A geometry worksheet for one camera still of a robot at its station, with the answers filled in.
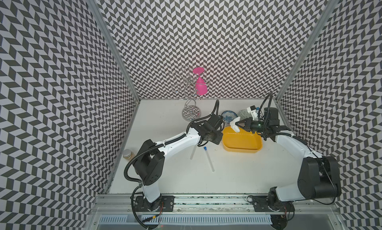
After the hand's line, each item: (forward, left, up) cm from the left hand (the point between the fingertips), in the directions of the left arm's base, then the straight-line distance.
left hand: (217, 137), depth 84 cm
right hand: (+5, -11, +6) cm, 13 cm away
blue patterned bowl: (+23, -11, -9) cm, 27 cm away
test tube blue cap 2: (-8, +4, -12) cm, 15 cm away
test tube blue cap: (-2, +14, -11) cm, 18 cm away
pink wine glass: (+31, +9, +12) cm, 34 cm away
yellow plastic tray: (+2, -17, -8) cm, 19 cm away
